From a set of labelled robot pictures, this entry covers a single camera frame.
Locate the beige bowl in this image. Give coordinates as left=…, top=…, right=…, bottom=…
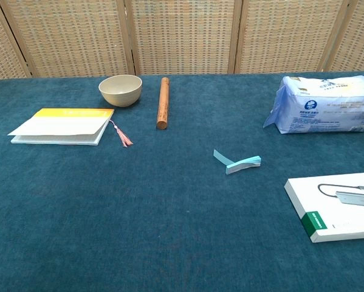
left=98, top=74, right=143, bottom=108

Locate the white paper box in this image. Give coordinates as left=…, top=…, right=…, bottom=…
left=284, top=172, right=364, bottom=243

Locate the wooden rolling stick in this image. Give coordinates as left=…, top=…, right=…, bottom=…
left=156, top=77, right=170, bottom=131

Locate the pink tassel bookmark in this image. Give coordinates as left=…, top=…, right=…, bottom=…
left=109, top=119, right=134, bottom=148

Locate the dark blue tablecloth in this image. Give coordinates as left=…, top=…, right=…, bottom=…
left=0, top=70, right=364, bottom=292

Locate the woven rattan screen panel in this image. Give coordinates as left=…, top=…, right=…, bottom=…
left=0, top=0, right=137, bottom=78
left=228, top=0, right=351, bottom=75
left=116, top=0, right=242, bottom=76
left=0, top=0, right=33, bottom=80
left=317, top=0, right=364, bottom=73

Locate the yellow and white notebook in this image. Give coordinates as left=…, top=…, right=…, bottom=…
left=7, top=108, right=115, bottom=146

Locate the white and blue tissue pack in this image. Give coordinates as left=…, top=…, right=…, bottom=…
left=263, top=75, right=364, bottom=134

